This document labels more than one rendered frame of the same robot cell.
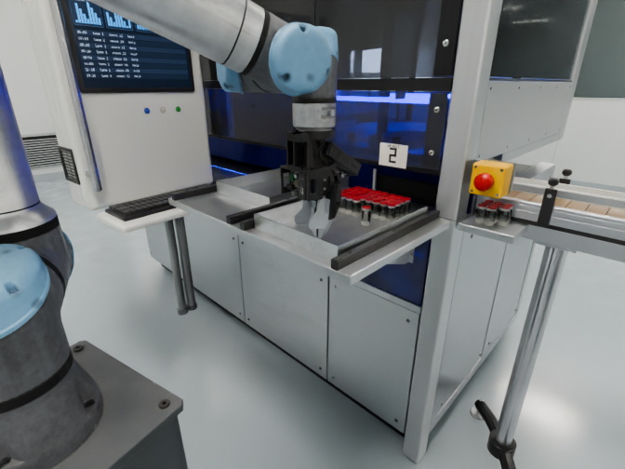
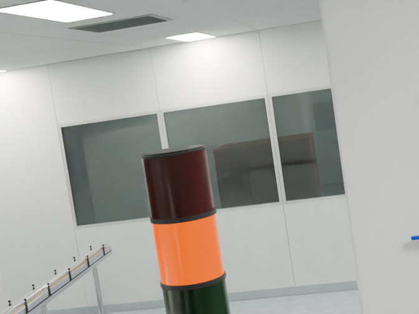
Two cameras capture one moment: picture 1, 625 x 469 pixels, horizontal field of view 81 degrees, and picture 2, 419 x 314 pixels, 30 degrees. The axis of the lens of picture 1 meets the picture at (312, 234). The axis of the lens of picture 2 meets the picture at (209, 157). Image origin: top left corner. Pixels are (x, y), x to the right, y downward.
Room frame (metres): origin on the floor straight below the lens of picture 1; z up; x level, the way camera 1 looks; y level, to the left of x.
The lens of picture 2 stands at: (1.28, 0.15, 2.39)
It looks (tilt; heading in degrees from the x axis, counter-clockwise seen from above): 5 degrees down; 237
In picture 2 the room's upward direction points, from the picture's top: 8 degrees counter-clockwise
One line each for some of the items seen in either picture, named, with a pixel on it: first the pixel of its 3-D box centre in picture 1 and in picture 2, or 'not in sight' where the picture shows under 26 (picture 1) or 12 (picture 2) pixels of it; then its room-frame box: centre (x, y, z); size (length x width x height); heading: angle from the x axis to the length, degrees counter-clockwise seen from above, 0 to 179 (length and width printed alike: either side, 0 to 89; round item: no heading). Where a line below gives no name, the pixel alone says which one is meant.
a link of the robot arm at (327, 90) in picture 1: (312, 66); not in sight; (0.66, 0.00, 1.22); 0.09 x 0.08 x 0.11; 116
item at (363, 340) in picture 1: (305, 228); not in sight; (1.92, 0.04, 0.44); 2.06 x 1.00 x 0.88; 46
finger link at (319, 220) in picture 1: (318, 221); not in sight; (0.64, -0.01, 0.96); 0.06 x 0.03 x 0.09; 136
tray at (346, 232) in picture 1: (343, 217); not in sight; (0.83, -0.07, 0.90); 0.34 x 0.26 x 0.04; 135
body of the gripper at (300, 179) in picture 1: (311, 164); not in sight; (0.65, 0.00, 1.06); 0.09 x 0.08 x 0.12; 136
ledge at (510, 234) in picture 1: (495, 225); not in sight; (0.85, -0.45, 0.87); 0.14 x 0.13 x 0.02; 136
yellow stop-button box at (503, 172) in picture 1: (491, 178); not in sight; (0.83, -0.41, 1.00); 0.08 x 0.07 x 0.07; 136
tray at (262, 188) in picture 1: (284, 183); not in sight; (1.15, 0.09, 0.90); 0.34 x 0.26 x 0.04; 136
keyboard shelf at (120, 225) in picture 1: (167, 204); not in sight; (1.26, 0.52, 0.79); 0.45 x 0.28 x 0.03; 140
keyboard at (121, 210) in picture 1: (171, 199); not in sight; (1.24, 0.50, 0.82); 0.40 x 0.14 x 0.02; 140
